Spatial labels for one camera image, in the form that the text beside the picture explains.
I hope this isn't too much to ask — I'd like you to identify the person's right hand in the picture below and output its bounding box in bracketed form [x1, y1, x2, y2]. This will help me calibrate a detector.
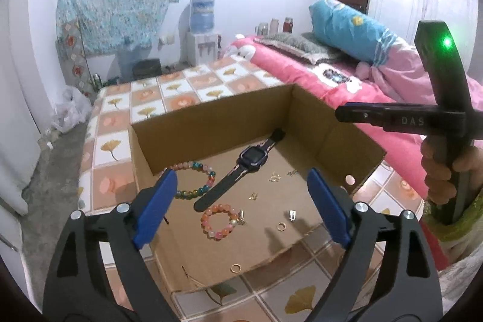
[420, 138, 483, 211]

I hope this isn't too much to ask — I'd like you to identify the grey fuzzy pillow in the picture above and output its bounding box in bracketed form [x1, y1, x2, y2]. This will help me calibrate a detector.
[256, 31, 342, 65]

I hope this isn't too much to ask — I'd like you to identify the pink orange bead bracelet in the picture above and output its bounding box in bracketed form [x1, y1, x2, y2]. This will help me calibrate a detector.
[201, 203, 248, 240]

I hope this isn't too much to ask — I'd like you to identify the person's right forearm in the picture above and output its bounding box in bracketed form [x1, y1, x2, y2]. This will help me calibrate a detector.
[423, 190, 483, 308]

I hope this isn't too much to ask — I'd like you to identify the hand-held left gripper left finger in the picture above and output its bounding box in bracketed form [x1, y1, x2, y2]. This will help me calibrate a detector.
[43, 169, 178, 322]

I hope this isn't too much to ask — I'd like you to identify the pink bed sheet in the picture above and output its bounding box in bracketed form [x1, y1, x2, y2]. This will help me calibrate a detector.
[219, 35, 483, 266]

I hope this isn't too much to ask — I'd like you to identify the light pink quilt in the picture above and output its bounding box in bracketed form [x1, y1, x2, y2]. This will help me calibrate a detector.
[355, 39, 483, 111]

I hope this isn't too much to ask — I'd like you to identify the ginkgo print tablecloth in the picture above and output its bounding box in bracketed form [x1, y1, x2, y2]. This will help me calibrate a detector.
[77, 54, 431, 322]

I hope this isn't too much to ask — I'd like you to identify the white plastic bag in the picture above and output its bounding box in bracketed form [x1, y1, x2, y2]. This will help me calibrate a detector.
[51, 86, 93, 134]

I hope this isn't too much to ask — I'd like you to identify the black smartwatch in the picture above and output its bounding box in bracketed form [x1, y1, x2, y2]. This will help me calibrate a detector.
[194, 128, 286, 212]

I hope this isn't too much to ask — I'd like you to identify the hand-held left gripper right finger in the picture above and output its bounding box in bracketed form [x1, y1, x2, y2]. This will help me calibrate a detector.
[305, 167, 442, 322]

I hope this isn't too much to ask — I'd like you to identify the blue water jug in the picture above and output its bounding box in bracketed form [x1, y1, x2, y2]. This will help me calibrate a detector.
[190, 0, 216, 34]

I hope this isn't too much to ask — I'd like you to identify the white water dispenser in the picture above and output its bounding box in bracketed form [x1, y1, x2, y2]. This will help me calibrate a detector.
[187, 31, 222, 66]

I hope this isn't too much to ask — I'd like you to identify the blue cartoon pillow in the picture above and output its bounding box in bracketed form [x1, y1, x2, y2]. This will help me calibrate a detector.
[309, 0, 398, 66]

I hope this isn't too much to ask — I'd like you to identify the white cabinet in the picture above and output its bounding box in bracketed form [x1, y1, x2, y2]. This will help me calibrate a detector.
[0, 0, 43, 217]

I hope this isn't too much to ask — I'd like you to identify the brown cardboard box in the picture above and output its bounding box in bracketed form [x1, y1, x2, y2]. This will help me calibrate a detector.
[128, 84, 387, 294]

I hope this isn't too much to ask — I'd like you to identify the multicolour bead bracelet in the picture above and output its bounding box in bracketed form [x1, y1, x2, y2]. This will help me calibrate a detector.
[163, 161, 216, 200]

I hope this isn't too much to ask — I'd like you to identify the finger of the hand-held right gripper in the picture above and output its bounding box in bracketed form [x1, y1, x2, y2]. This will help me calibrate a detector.
[335, 102, 389, 128]

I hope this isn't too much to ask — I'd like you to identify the flower patch cloth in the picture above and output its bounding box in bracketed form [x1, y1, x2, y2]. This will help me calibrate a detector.
[56, 18, 93, 96]

